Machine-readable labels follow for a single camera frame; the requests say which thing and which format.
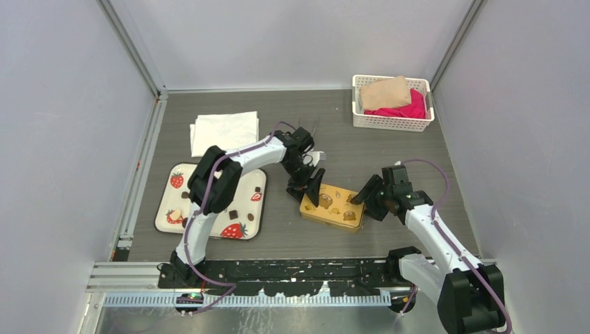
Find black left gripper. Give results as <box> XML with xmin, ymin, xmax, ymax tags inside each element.
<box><xmin>282</xmin><ymin>158</ymin><xmax>326</xmax><ymax>207</ymax></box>

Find gold bear print lid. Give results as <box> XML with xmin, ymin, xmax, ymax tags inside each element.
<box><xmin>299</xmin><ymin>184</ymin><xmax>365</xmax><ymax>214</ymax></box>

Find silver metal tongs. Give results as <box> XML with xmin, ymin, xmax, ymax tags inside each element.
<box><xmin>297</xmin><ymin>116</ymin><xmax>320</xmax><ymax>136</ymax></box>

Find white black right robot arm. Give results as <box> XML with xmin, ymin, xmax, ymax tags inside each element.
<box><xmin>351</xmin><ymin>163</ymin><xmax>513</xmax><ymax>333</ymax></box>

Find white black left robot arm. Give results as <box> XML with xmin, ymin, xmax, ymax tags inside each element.
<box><xmin>170</xmin><ymin>127</ymin><xmax>325</xmax><ymax>287</ymax></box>

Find white round chocolate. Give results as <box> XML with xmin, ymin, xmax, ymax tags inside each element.
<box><xmin>169</xmin><ymin>209</ymin><xmax>182</xmax><ymax>221</ymax></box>

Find gold tin box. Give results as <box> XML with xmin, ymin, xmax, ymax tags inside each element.
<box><xmin>301</xmin><ymin>210</ymin><xmax>363</xmax><ymax>233</ymax></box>

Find white strawberry print tray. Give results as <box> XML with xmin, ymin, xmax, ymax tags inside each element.
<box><xmin>154</xmin><ymin>163</ymin><xmax>267</xmax><ymax>240</ymax></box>

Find white plastic basket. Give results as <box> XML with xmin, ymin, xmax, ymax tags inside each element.
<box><xmin>351</xmin><ymin>74</ymin><xmax>435</xmax><ymax>132</ymax></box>

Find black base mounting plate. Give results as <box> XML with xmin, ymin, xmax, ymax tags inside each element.
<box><xmin>157</xmin><ymin>257</ymin><xmax>411</xmax><ymax>297</ymax></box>

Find pink red cloth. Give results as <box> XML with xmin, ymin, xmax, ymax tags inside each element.
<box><xmin>364</xmin><ymin>89</ymin><xmax>426</xmax><ymax>119</ymax></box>

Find white folded towel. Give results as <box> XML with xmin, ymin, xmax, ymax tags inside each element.
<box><xmin>189</xmin><ymin>111</ymin><xmax>259</xmax><ymax>158</ymax></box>

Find beige cloth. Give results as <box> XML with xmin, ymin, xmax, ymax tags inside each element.
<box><xmin>359</xmin><ymin>76</ymin><xmax>411</xmax><ymax>111</ymax></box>

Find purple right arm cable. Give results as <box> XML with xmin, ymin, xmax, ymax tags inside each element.
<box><xmin>392</xmin><ymin>159</ymin><xmax>513</xmax><ymax>334</ymax></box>

